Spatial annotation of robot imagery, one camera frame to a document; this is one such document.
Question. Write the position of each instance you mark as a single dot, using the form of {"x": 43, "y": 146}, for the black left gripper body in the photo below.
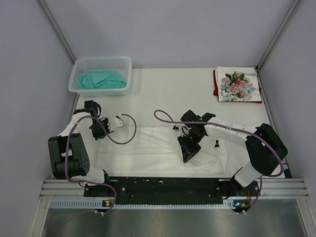
{"x": 97, "y": 130}

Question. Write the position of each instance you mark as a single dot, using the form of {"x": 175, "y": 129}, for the white perforated plastic basket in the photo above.
{"x": 121, "y": 64}

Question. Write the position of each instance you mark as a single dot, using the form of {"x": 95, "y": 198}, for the teal green t-shirt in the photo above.
{"x": 101, "y": 79}

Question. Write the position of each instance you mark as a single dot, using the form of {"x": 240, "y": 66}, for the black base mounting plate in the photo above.
{"x": 171, "y": 191}

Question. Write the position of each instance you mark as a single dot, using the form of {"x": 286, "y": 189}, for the aluminium frame post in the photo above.
{"x": 294, "y": 7}
{"x": 57, "y": 30}

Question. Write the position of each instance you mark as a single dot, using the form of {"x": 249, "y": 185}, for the folded red t-shirt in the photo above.
{"x": 215, "y": 92}

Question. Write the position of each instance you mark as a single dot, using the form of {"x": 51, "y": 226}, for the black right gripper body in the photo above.
{"x": 190, "y": 142}

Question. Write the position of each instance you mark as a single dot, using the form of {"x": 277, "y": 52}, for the left aluminium frame post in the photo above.
{"x": 57, "y": 30}

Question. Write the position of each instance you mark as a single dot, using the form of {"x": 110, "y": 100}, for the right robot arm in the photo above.
{"x": 264, "y": 147}

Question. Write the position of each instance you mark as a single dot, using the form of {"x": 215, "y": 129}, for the white slotted cable duct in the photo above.
{"x": 102, "y": 205}

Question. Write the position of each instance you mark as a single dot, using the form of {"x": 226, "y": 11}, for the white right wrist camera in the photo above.
{"x": 181, "y": 129}

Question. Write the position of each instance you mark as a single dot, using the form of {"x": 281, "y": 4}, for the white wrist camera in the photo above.
{"x": 181, "y": 129}
{"x": 114, "y": 123}

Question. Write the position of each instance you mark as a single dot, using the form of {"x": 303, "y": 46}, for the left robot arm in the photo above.
{"x": 76, "y": 148}

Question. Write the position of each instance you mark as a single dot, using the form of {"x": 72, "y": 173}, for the right aluminium frame post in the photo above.
{"x": 294, "y": 7}

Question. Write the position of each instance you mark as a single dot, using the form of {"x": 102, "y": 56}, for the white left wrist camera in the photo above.
{"x": 114, "y": 123}

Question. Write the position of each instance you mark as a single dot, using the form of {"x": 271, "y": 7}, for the white t-shirt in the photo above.
{"x": 155, "y": 151}

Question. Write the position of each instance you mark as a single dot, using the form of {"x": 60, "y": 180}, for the aluminium front frame rail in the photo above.
{"x": 272, "y": 189}

